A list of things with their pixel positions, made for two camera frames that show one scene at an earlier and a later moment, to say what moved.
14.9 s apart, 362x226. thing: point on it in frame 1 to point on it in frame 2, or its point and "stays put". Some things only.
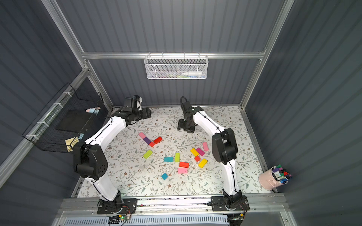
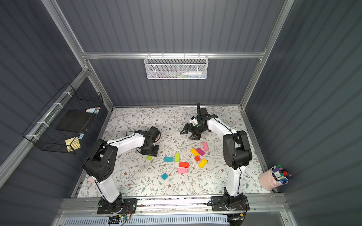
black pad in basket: [74, 121] stays put
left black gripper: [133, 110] to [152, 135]
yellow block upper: [194, 151] stays put
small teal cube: [164, 176] stays put
